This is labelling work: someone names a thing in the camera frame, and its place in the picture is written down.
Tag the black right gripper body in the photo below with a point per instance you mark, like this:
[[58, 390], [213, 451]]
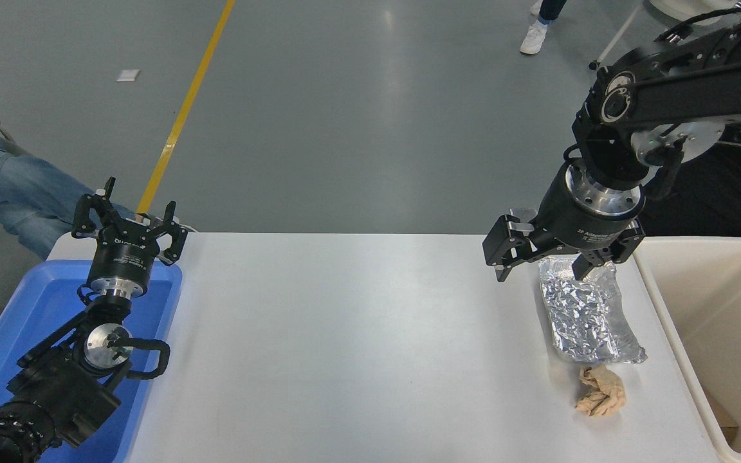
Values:
[[570, 225]]

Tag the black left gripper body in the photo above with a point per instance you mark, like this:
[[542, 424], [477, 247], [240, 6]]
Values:
[[119, 260]]

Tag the silver foil tray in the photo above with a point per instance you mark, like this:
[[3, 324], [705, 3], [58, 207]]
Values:
[[586, 318]]

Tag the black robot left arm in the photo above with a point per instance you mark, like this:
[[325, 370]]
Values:
[[55, 386]]

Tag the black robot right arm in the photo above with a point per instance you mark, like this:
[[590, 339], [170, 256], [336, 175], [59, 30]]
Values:
[[679, 83]]

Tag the metal floor plate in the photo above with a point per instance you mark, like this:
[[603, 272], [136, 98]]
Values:
[[520, 214]]

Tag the seated person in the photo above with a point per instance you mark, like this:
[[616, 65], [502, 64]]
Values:
[[17, 193]]

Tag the blue plastic tray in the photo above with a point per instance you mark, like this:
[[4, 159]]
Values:
[[42, 308]]

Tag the standing person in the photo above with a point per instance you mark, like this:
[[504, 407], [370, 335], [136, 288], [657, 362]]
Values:
[[724, 193]]

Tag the large pale plastic bin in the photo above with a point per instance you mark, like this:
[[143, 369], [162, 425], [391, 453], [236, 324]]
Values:
[[724, 308]]

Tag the crumpled tan paper ball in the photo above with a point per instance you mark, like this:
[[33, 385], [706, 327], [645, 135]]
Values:
[[602, 392]]

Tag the walking person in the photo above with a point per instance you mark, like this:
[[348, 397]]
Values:
[[534, 38]]

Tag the white wheeled chair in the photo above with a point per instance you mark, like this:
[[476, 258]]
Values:
[[618, 35]]

